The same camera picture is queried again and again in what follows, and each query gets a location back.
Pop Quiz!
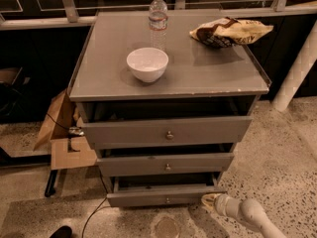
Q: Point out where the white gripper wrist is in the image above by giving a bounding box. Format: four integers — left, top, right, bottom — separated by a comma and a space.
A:
201, 193, 243, 220

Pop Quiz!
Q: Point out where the brown cardboard box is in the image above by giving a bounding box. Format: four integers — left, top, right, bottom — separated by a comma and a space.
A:
34, 90, 97, 170

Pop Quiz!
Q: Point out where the white diagonal pipe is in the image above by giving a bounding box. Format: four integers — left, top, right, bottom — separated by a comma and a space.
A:
271, 22, 317, 112

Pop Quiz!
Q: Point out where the grey drawer cabinet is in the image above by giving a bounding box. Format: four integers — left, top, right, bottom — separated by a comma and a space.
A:
67, 9, 272, 186

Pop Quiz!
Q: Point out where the black cable on floor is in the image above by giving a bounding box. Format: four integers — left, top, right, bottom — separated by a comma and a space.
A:
46, 112, 110, 238

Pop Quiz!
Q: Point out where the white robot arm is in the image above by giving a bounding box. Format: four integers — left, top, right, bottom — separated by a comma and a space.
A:
201, 193, 287, 238

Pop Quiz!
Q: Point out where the grey drawer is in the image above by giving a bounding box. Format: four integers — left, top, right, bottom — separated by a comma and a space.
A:
107, 173, 226, 207
82, 116, 252, 150
97, 153, 234, 177

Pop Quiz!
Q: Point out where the grey top drawer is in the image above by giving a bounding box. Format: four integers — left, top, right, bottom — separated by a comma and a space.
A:
82, 116, 252, 150

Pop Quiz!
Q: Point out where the black shoe tip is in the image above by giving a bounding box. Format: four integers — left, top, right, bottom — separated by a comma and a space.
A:
50, 225, 72, 238

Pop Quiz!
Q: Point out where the grey bottom drawer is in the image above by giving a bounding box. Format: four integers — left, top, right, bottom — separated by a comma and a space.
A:
107, 173, 226, 207

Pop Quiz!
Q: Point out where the white ceramic bowl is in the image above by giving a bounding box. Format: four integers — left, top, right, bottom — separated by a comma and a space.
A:
127, 48, 169, 83

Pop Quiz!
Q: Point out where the yellow brown chip bag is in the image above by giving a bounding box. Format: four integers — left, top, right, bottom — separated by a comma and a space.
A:
189, 17, 273, 49

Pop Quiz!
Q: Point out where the grey middle drawer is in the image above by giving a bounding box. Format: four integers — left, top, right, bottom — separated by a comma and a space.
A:
97, 153, 234, 177

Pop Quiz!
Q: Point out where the clear plastic water bottle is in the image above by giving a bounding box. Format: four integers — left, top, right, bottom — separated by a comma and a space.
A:
149, 0, 168, 51

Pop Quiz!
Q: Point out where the white metal railing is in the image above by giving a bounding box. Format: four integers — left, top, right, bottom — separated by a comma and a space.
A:
0, 0, 317, 30

